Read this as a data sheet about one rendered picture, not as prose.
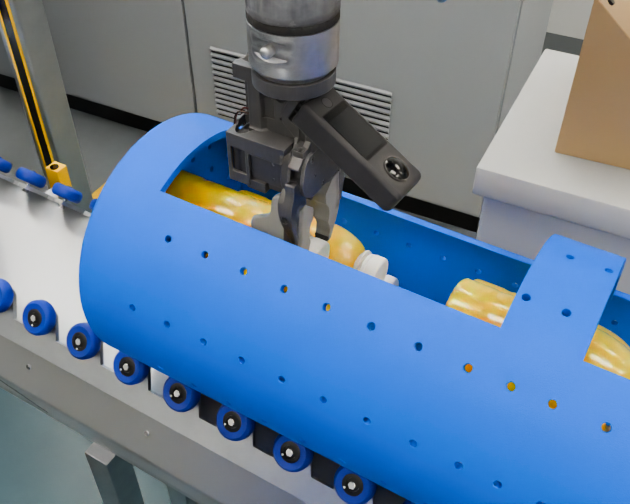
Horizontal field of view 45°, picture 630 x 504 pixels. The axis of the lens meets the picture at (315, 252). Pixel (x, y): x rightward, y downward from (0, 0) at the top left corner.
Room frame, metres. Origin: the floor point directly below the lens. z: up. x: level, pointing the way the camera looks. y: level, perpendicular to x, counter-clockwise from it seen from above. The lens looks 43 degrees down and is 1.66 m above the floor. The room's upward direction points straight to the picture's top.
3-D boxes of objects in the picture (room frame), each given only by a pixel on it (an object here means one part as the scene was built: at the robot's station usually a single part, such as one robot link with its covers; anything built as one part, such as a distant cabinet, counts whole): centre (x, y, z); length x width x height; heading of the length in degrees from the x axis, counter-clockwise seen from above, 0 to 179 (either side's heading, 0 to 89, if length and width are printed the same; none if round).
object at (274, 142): (0.57, 0.02, 1.29); 0.09 x 0.08 x 0.12; 59
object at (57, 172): (0.96, 0.43, 0.92); 0.08 x 0.03 x 0.05; 149
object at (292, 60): (0.57, 0.02, 1.37); 0.08 x 0.08 x 0.05
